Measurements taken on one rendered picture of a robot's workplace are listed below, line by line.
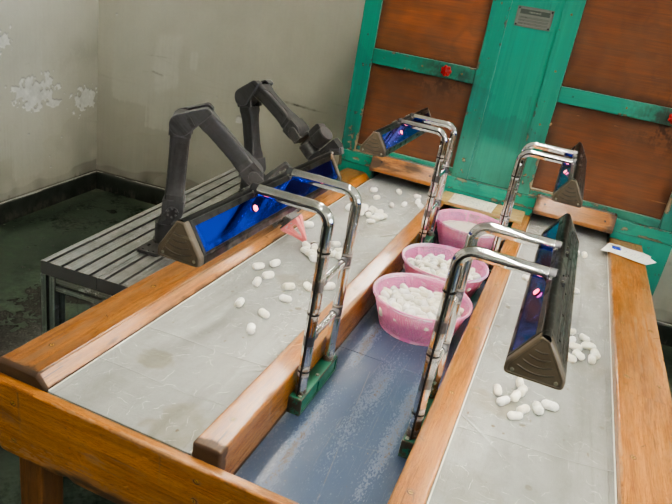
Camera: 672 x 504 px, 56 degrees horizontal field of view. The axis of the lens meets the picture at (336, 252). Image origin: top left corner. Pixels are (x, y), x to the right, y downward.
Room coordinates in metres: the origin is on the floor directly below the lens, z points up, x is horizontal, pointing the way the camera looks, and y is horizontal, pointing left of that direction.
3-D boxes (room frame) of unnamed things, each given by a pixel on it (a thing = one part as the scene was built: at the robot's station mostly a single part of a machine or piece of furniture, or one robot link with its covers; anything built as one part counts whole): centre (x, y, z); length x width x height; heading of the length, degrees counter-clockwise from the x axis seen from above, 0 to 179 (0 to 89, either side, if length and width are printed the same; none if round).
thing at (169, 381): (1.72, 0.04, 0.73); 1.81 x 0.30 x 0.02; 162
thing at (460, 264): (1.04, -0.31, 0.90); 0.20 x 0.19 x 0.45; 162
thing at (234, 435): (1.67, -0.13, 0.71); 1.81 x 0.05 x 0.11; 162
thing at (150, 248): (1.76, 0.52, 0.71); 0.20 x 0.07 x 0.08; 166
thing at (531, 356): (1.02, -0.38, 1.08); 0.62 x 0.08 x 0.07; 162
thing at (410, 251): (1.77, -0.33, 0.72); 0.27 x 0.27 x 0.10
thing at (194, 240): (1.19, 0.15, 1.08); 0.62 x 0.08 x 0.07; 162
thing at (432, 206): (2.09, -0.22, 0.90); 0.20 x 0.19 x 0.45; 162
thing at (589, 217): (2.35, -0.87, 0.83); 0.30 x 0.06 x 0.07; 72
